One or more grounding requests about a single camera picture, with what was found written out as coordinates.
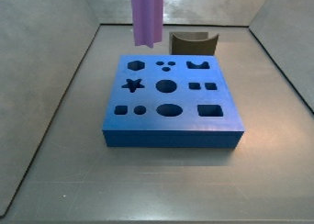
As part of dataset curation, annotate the purple star-shaped peg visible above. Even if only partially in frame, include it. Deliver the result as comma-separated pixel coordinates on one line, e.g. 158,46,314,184
131,0,163,48

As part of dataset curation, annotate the dark curved block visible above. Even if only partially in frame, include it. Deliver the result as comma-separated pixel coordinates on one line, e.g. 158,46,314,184
170,31,220,56

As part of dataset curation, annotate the blue shape-sorter block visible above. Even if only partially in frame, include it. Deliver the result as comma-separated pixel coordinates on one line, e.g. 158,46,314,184
102,55,245,148

